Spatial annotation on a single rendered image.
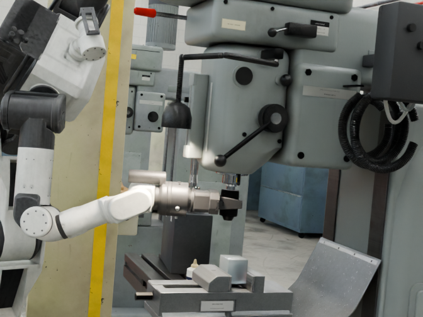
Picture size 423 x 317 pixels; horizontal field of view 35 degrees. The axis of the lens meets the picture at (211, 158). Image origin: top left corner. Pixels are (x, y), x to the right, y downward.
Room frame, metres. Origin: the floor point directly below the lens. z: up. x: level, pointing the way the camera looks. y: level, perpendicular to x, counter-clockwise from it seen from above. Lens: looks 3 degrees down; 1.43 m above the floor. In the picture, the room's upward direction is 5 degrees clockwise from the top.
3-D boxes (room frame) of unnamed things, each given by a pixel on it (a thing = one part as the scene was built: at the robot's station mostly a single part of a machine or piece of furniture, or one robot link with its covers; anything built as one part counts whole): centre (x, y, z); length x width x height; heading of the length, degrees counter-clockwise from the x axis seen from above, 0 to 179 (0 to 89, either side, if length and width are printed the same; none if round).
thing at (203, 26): (1.74, -0.10, 1.68); 0.34 x 0.24 x 0.10; 110
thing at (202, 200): (1.72, 0.04, 1.23); 0.13 x 0.12 x 0.10; 5
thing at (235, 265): (1.67, -0.08, 1.07); 0.06 x 0.05 x 0.06; 20
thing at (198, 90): (1.69, 0.05, 1.45); 0.04 x 0.04 x 0.21; 20
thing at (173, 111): (1.60, 0.09, 1.44); 0.07 x 0.07 x 0.06
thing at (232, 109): (1.73, -0.06, 1.47); 0.21 x 0.19 x 0.32; 20
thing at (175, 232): (2.16, 0.06, 1.06); 0.22 x 0.12 x 0.20; 13
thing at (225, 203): (1.70, -0.06, 1.23); 0.06 x 0.02 x 0.03; 95
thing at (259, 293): (1.66, -0.05, 1.01); 0.35 x 0.15 x 0.11; 110
